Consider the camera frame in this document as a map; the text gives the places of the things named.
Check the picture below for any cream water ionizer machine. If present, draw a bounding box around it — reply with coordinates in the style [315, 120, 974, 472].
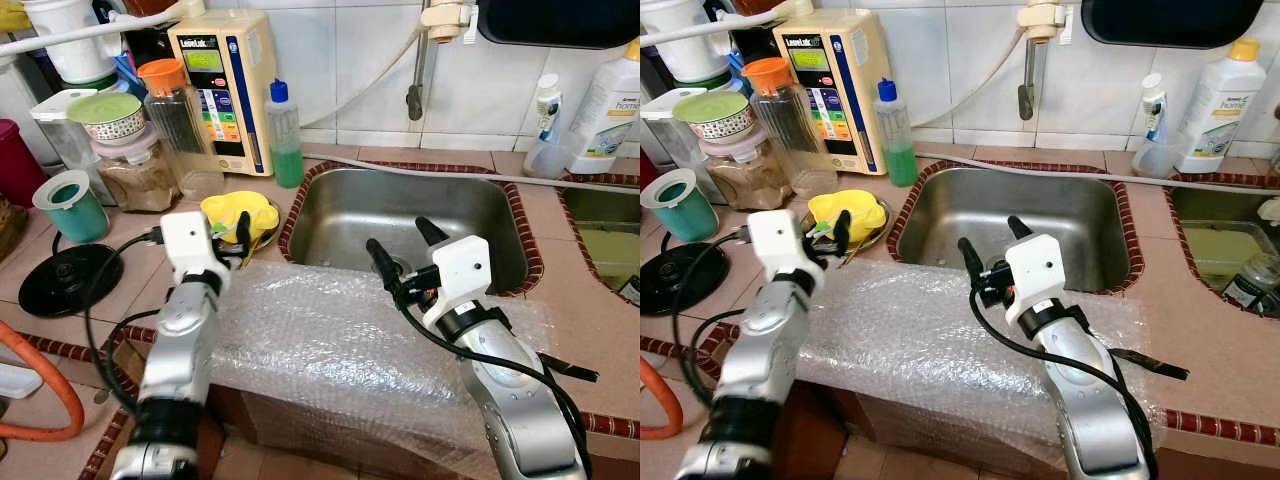
[167, 10, 279, 179]
[772, 10, 894, 176]

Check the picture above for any clear plastic cup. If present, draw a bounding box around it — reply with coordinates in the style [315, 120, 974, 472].
[1132, 125, 1181, 181]
[523, 125, 573, 181]

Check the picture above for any clear bubble wrap sheet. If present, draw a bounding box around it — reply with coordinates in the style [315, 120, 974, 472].
[800, 258, 1166, 471]
[205, 260, 561, 471]

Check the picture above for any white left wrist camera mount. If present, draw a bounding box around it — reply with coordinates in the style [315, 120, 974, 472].
[160, 210, 223, 286]
[747, 210, 816, 289]

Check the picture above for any clear jar with orange lid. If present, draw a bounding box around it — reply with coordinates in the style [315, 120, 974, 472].
[742, 57, 836, 199]
[138, 58, 227, 201]

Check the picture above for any green soap bottle blue cap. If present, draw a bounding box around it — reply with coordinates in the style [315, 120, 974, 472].
[875, 78, 919, 189]
[265, 79, 305, 190]

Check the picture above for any flat white plastic object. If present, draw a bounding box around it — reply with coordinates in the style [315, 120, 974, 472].
[0, 360, 44, 401]

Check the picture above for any cream tap connector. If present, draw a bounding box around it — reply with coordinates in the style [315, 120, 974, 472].
[420, 0, 473, 44]
[1017, 0, 1071, 46]

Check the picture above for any black appliance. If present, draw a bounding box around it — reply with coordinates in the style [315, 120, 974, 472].
[95, 0, 181, 76]
[705, 0, 791, 71]

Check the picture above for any white pipe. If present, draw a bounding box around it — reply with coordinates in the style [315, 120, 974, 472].
[640, 0, 813, 49]
[0, 0, 209, 58]

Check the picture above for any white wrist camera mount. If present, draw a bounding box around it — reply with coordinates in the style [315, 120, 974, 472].
[747, 210, 816, 289]
[1003, 233, 1069, 326]
[160, 210, 223, 286]
[415, 235, 493, 329]

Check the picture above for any orange hose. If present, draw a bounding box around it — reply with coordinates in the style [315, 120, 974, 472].
[640, 357, 684, 441]
[0, 320, 87, 443]

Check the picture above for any small steel sink basin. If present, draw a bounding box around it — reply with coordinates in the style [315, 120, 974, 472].
[1165, 180, 1280, 319]
[560, 180, 641, 301]

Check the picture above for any blue plastic object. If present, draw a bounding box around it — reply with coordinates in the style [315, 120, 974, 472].
[112, 52, 149, 101]
[727, 50, 761, 99]

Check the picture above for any thin white tube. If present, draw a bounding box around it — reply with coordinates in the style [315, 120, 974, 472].
[920, 25, 1023, 131]
[300, 25, 426, 131]

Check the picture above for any pink lidded powder jar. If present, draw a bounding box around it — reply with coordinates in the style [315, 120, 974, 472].
[90, 125, 183, 214]
[697, 125, 791, 211]

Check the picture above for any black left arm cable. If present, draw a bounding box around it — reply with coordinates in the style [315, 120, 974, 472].
[668, 226, 756, 411]
[50, 226, 169, 416]

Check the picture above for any brown wicker basket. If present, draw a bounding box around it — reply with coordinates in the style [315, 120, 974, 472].
[0, 195, 31, 263]

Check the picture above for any black round kettle base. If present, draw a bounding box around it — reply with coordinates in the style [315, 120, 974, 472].
[18, 243, 127, 320]
[640, 243, 731, 317]

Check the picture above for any teal cup with white funnel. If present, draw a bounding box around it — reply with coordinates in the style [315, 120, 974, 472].
[641, 168, 726, 244]
[32, 170, 111, 245]

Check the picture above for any black tape strip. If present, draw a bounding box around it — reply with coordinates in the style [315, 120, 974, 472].
[540, 352, 601, 384]
[1110, 347, 1191, 382]

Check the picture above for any grey wall tap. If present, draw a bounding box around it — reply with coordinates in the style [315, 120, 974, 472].
[1017, 35, 1041, 121]
[405, 30, 433, 121]

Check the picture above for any clear container with white lid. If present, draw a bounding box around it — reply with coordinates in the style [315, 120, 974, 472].
[30, 88, 106, 206]
[640, 88, 713, 206]

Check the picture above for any small glass jar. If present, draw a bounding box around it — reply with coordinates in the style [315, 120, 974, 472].
[1222, 253, 1280, 319]

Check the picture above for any white detergent bottle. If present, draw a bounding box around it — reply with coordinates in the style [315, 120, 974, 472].
[1172, 38, 1266, 174]
[568, 38, 641, 176]

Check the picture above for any large steel sink basin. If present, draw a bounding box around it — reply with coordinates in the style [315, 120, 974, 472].
[890, 165, 1141, 296]
[285, 165, 531, 296]

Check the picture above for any patterned bowl with green lid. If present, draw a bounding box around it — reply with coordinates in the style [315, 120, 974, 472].
[67, 91, 148, 143]
[672, 90, 756, 143]

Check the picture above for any maroon plastic container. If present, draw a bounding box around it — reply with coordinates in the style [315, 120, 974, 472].
[0, 118, 48, 208]

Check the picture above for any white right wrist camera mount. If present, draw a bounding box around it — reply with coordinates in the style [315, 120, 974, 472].
[415, 235, 493, 329]
[1003, 233, 1069, 326]

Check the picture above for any black frying pan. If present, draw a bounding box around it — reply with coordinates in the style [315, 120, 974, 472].
[1080, 0, 1266, 49]

